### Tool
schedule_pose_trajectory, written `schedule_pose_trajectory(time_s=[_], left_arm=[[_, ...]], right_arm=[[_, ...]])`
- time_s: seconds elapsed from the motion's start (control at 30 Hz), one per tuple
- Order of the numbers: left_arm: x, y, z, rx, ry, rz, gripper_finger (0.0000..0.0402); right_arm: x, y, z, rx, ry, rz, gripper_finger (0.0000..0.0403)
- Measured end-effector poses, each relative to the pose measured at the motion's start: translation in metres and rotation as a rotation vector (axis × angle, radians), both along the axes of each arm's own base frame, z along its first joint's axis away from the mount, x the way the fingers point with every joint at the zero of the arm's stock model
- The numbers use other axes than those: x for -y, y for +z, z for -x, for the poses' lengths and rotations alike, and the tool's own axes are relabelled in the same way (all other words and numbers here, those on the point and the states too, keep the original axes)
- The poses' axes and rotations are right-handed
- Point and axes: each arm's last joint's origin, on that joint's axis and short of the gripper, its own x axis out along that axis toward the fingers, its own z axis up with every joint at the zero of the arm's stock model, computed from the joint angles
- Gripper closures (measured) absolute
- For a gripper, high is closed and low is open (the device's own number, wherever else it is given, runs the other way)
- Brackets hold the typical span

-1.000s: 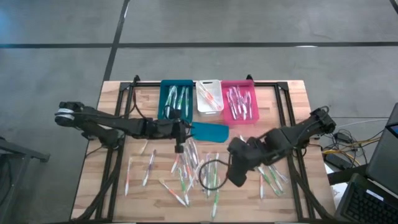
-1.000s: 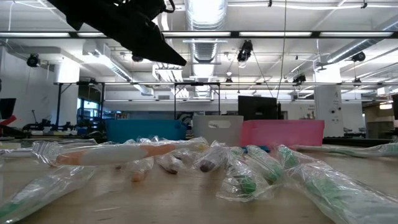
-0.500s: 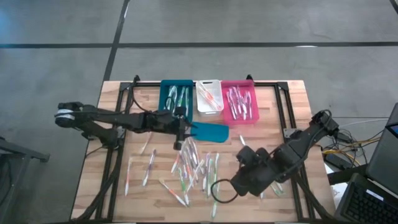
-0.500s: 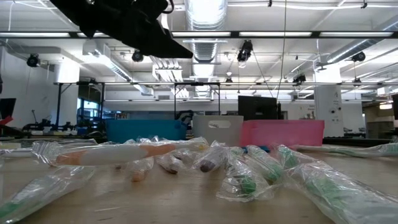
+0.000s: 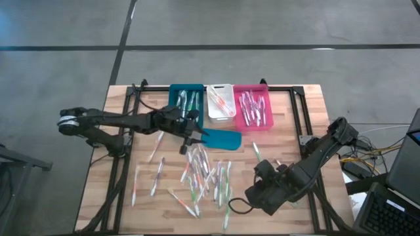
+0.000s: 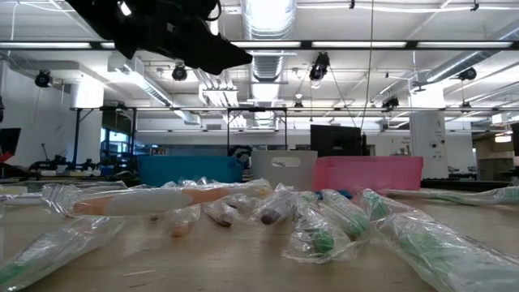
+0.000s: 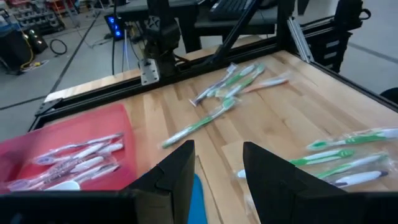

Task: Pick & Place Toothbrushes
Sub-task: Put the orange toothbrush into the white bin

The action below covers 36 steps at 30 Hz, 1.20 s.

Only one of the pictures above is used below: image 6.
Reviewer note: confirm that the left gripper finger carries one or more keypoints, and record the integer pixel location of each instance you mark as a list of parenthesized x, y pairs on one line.
[(219, 57)]

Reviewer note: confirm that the green toothbrush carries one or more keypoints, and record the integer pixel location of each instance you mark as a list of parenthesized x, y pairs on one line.
[(44, 251), (446, 196), (353, 223), (430, 247), (322, 243)]

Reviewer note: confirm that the white hanging light fixture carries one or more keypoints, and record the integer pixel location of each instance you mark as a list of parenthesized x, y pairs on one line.
[(219, 97)]

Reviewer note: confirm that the black ceiling spotlight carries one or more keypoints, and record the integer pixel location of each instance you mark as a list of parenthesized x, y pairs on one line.
[(320, 65), (42, 79), (468, 74), (390, 103), (179, 74)]

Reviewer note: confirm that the black overhead rig bar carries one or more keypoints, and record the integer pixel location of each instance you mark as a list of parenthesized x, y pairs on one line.
[(308, 44)]

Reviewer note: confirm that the person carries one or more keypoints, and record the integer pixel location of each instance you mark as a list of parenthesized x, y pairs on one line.
[(239, 153)]

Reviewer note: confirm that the teal plastic bin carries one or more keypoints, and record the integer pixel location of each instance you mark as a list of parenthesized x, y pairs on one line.
[(186, 170)]

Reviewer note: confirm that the white plastic bin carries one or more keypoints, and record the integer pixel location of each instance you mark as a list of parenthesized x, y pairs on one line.
[(263, 174)]

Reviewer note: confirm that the black monitor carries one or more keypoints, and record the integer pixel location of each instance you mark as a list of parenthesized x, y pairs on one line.
[(332, 140)]

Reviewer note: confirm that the black workbench equipment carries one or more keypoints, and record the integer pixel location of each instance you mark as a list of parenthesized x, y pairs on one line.
[(48, 165)]

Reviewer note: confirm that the pink plastic bin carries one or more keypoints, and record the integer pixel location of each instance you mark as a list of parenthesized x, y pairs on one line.
[(365, 174)]

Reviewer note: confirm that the red object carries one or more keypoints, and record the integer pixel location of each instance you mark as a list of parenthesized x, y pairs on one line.
[(5, 157)]

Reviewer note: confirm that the silver ceiling duct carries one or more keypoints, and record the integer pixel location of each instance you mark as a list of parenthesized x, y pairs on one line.
[(267, 73)]

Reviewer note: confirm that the black horizontal ceiling rail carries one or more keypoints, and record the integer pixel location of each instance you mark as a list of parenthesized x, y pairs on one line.
[(182, 108)]

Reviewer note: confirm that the black metal stand frame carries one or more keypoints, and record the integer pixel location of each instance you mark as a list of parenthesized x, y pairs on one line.
[(257, 109)]

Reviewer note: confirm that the dark wall monitor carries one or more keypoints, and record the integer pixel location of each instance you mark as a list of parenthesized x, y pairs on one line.
[(10, 142)]

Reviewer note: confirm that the black aluminium table frame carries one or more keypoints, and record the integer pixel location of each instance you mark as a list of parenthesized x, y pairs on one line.
[(466, 185)]

